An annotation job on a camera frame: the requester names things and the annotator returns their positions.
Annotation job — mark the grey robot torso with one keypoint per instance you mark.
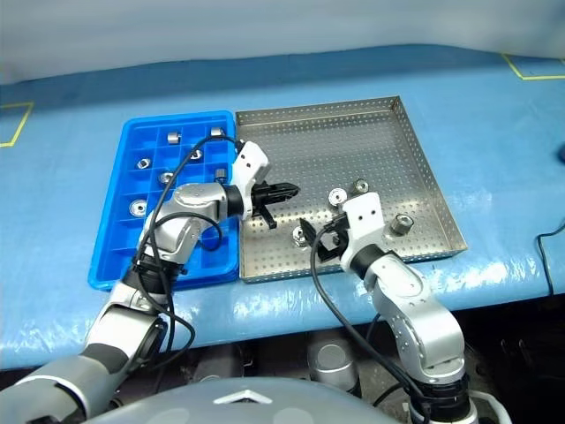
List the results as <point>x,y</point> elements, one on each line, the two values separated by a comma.
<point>243,404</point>

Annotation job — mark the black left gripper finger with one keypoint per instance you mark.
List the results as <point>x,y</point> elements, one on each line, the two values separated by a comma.
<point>268,217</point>
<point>284,191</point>

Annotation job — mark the perforated steel tray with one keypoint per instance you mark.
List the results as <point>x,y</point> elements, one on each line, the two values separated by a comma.
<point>331,146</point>

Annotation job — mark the silver round cylinder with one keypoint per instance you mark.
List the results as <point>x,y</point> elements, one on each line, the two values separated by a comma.
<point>331,362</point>

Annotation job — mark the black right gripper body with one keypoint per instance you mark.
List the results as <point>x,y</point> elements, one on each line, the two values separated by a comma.
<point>335,232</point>

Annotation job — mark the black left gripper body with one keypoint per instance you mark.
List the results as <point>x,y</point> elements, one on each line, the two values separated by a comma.
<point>260,194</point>

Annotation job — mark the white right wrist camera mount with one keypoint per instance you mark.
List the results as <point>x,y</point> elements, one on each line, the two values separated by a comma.
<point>364,216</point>

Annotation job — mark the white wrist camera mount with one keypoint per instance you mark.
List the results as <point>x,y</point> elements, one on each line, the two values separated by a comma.
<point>364,216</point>
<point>249,161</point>

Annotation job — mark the metal roller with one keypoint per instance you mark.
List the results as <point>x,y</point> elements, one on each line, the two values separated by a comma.
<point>165,177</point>
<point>298,237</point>
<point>361,186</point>
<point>216,131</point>
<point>401,224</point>
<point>197,154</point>
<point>138,207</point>
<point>220,174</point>
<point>337,196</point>
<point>143,164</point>
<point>173,137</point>

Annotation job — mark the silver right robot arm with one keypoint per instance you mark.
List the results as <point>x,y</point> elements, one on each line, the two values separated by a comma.
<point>410,300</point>

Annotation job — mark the blue plastic compartment tray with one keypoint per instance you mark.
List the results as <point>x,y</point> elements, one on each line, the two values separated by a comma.
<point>110,274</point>

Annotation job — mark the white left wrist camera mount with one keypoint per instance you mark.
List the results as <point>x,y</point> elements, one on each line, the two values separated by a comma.
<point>249,161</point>

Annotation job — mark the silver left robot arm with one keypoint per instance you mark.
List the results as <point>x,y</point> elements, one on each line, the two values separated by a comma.
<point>194,201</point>

